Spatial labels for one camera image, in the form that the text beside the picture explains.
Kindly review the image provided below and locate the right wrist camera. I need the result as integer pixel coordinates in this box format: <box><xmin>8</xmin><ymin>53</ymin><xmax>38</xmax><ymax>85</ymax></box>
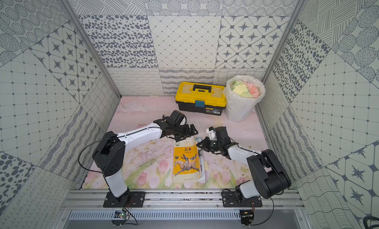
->
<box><xmin>206</xmin><ymin>126</ymin><xmax>217</xmax><ymax>140</ymax></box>

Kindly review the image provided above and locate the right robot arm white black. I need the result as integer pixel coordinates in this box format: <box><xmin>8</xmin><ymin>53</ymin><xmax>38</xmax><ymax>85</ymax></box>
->
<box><xmin>197</xmin><ymin>126</ymin><xmax>292</xmax><ymax>200</ymax></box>

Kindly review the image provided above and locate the aluminium mounting rail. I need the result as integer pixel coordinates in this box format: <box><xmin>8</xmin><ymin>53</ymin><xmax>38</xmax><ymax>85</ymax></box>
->
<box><xmin>61</xmin><ymin>189</ymin><xmax>305</xmax><ymax>210</ymax></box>

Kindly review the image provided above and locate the left circuit board with cable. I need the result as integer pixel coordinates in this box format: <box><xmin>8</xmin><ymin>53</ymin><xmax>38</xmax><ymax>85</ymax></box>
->
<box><xmin>111</xmin><ymin>210</ymin><xmax>138</xmax><ymax>227</ymax></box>

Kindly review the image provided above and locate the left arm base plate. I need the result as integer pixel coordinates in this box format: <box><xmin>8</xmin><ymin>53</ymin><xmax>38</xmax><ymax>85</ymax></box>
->
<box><xmin>103</xmin><ymin>191</ymin><xmax>146</xmax><ymax>208</ymax></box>

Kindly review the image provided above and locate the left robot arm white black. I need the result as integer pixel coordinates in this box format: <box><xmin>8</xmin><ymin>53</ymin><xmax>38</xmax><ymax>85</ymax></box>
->
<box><xmin>92</xmin><ymin>110</ymin><xmax>198</xmax><ymax>198</ymax></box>

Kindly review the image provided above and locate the yellow black toolbox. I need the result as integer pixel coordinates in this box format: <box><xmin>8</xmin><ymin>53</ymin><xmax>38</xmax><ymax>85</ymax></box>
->
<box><xmin>175</xmin><ymin>82</ymin><xmax>227</xmax><ymax>115</ymax></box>

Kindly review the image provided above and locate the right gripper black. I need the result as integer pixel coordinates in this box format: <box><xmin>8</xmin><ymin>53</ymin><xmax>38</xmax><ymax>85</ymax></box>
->
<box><xmin>196</xmin><ymin>137</ymin><xmax>222</xmax><ymax>154</ymax></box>

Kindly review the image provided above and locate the art textbook with yellow cover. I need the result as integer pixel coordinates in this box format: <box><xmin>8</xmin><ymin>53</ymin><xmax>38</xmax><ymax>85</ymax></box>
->
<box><xmin>172</xmin><ymin>136</ymin><xmax>206</xmax><ymax>183</ymax></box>

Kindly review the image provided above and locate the white trash bin with bag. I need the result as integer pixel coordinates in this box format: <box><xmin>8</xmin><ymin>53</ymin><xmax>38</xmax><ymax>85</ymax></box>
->
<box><xmin>223</xmin><ymin>75</ymin><xmax>266</xmax><ymax>123</ymax></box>

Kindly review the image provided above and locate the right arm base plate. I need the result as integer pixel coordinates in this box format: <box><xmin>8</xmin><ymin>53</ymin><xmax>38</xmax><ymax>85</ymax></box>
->
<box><xmin>221</xmin><ymin>190</ymin><xmax>263</xmax><ymax>208</ymax></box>

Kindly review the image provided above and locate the right black connector with cable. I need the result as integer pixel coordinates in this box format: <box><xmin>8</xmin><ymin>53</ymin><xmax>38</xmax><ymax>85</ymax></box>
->
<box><xmin>240</xmin><ymin>210</ymin><xmax>273</xmax><ymax>227</ymax></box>

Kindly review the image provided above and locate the discarded sticky notes pile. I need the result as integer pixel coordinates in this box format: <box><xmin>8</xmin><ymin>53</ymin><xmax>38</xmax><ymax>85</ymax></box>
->
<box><xmin>230</xmin><ymin>80</ymin><xmax>261</xmax><ymax>99</ymax></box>

